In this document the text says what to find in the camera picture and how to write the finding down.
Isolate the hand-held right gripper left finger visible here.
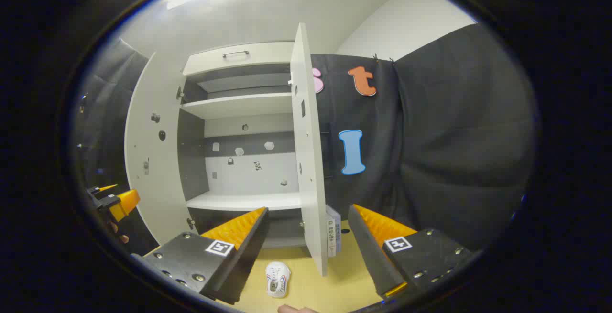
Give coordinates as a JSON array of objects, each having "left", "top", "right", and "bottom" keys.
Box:
[{"left": 130, "top": 206, "right": 269, "bottom": 305}]

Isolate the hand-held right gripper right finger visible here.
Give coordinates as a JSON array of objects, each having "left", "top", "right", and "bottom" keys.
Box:
[{"left": 348, "top": 204, "right": 474, "bottom": 299}]

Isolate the white cabinet door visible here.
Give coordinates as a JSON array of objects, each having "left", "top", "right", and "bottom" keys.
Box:
[
  {"left": 290, "top": 22, "right": 329, "bottom": 277},
  {"left": 124, "top": 52, "right": 193, "bottom": 247}
]

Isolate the white shoe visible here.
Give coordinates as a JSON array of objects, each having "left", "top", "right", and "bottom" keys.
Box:
[{"left": 265, "top": 261, "right": 291, "bottom": 298}]

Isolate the white shoe cabinet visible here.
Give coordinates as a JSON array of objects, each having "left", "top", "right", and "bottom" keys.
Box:
[{"left": 177, "top": 41, "right": 306, "bottom": 250}]

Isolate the black backdrop cloth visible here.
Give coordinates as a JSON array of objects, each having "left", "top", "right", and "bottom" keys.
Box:
[{"left": 72, "top": 22, "right": 536, "bottom": 256}]

